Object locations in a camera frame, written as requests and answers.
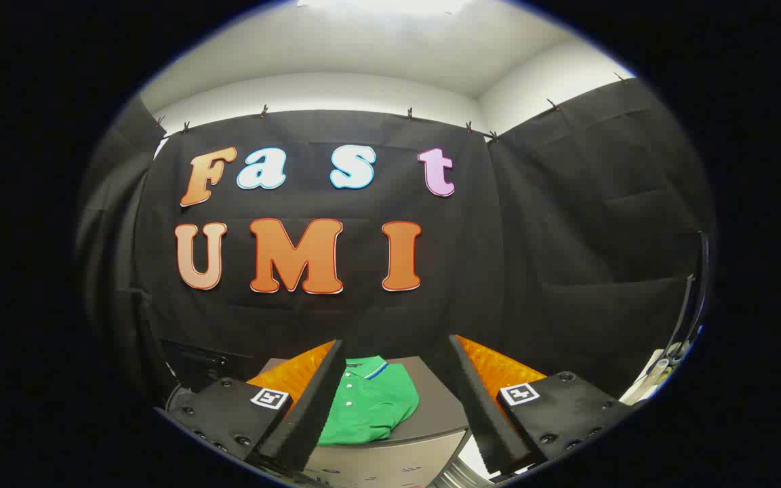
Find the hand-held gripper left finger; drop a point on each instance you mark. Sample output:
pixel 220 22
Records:
pixel 316 407

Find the black backdrop cloth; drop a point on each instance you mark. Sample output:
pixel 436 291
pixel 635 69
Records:
pixel 533 224

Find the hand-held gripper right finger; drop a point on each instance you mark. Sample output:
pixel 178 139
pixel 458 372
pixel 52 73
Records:
pixel 482 413

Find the green polo shirt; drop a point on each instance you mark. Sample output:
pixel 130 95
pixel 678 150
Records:
pixel 370 407

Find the row of black clips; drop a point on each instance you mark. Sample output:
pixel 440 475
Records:
pixel 264 111

